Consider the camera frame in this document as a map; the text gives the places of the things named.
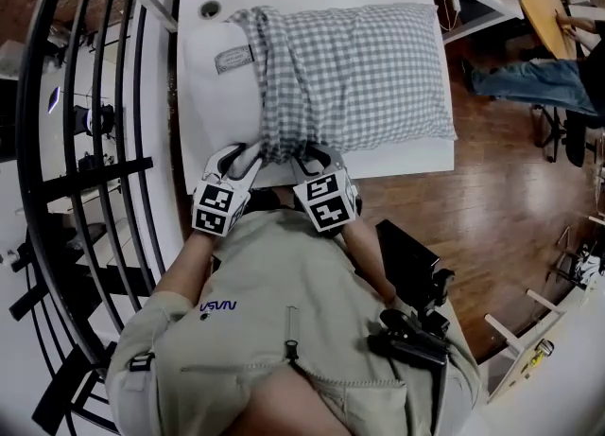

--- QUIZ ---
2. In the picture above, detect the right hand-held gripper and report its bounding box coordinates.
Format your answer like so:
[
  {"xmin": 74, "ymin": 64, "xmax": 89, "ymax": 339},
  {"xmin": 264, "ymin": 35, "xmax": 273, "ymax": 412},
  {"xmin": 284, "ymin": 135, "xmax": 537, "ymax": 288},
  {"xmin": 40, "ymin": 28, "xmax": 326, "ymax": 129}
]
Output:
[{"xmin": 289, "ymin": 144, "xmax": 365, "ymax": 235}]

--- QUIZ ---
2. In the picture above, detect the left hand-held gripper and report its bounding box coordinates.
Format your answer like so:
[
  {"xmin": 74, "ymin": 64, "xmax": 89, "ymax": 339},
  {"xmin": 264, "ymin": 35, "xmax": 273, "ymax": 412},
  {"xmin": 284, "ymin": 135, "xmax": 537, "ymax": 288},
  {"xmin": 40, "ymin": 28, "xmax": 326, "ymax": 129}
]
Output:
[{"xmin": 190, "ymin": 142, "xmax": 265, "ymax": 238}]

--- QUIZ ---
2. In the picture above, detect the white pillow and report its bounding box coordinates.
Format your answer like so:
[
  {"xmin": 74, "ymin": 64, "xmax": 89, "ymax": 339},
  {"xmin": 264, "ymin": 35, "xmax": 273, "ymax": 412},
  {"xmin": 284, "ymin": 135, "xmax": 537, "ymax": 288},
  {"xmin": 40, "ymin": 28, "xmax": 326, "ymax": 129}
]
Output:
[{"xmin": 181, "ymin": 22, "xmax": 264, "ymax": 151}]

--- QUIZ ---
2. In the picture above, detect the grey checked pillowcase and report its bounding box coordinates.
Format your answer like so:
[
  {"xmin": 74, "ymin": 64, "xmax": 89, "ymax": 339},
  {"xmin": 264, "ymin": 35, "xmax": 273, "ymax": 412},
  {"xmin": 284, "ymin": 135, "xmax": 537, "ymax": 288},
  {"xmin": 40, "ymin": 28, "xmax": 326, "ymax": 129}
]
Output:
[{"xmin": 226, "ymin": 2, "xmax": 458, "ymax": 166}]

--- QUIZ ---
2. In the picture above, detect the person's left forearm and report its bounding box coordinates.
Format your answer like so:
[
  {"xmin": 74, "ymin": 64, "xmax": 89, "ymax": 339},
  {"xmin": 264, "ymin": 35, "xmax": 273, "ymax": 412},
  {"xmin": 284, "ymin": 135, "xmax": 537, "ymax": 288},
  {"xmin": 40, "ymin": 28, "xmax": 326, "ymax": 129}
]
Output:
[{"xmin": 153, "ymin": 228, "xmax": 218, "ymax": 305}]

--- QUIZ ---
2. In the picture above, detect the person's right forearm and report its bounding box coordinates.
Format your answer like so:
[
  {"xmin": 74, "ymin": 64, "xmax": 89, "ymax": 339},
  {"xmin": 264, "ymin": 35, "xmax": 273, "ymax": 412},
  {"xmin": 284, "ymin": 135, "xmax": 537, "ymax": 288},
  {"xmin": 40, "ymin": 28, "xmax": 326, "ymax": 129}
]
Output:
[{"xmin": 337, "ymin": 216, "xmax": 398, "ymax": 307}]

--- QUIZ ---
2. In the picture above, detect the black metal railing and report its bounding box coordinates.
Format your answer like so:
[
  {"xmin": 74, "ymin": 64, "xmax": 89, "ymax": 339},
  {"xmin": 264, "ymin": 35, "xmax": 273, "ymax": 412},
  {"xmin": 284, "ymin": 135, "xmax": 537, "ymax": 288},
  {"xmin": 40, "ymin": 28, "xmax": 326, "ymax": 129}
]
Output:
[{"xmin": 9, "ymin": 0, "xmax": 166, "ymax": 436}]

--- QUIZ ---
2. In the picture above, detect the person's beige vest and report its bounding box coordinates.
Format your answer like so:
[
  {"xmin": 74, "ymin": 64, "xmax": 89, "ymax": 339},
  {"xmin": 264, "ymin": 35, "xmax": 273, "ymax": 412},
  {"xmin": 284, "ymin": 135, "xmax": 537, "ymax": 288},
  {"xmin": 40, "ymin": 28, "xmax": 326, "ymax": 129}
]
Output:
[{"xmin": 106, "ymin": 209, "xmax": 481, "ymax": 436}]

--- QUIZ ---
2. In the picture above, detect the black office chair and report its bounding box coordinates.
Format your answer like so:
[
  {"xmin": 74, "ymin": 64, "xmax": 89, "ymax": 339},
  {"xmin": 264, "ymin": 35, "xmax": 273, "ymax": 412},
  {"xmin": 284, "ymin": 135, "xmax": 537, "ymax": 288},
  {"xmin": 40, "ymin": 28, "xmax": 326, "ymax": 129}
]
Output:
[{"xmin": 531, "ymin": 102, "xmax": 605, "ymax": 168}]

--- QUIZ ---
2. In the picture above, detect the round wooden table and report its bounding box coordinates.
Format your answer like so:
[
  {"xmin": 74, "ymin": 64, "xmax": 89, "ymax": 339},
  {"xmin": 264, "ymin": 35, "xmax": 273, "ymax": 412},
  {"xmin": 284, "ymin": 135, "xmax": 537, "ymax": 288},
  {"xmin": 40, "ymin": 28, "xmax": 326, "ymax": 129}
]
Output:
[{"xmin": 512, "ymin": 0, "xmax": 580, "ymax": 61}]

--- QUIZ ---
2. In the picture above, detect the white cable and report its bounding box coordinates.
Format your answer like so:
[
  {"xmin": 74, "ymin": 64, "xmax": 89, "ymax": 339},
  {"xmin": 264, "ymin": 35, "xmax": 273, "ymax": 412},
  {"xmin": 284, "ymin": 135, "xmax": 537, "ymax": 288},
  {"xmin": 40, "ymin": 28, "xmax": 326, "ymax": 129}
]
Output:
[{"xmin": 437, "ymin": 0, "xmax": 462, "ymax": 36}]

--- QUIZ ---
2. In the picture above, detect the black clamp mount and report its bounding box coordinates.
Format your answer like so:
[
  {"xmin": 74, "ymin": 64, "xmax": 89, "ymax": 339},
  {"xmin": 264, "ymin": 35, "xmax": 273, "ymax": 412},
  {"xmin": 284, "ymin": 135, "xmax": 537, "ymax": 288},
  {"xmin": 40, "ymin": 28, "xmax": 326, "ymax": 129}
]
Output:
[{"xmin": 367, "ymin": 308, "xmax": 450, "ymax": 369}]

